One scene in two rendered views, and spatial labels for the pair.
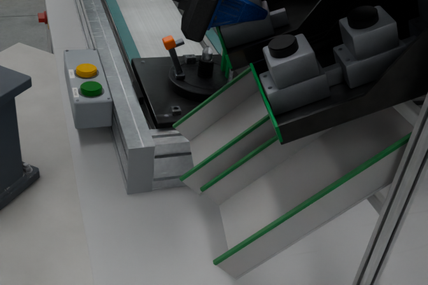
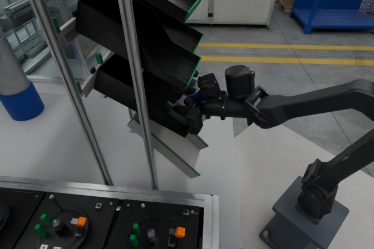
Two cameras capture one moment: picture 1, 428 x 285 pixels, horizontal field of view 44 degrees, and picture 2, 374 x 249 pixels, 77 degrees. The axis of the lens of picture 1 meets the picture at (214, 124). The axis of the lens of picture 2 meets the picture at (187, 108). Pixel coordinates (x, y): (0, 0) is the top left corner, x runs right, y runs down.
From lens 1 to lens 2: 1.13 m
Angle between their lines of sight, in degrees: 101
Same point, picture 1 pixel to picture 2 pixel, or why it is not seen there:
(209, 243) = not seen: hidden behind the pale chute
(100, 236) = (231, 188)
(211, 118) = (182, 167)
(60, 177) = (247, 232)
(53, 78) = not seen: outside the picture
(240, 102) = (170, 158)
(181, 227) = (197, 183)
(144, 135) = (207, 203)
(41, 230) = (255, 198)
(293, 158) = not seen: hidden behind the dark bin
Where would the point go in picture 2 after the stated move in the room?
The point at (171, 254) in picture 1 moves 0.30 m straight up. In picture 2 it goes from (205, 173) to (210, 118)
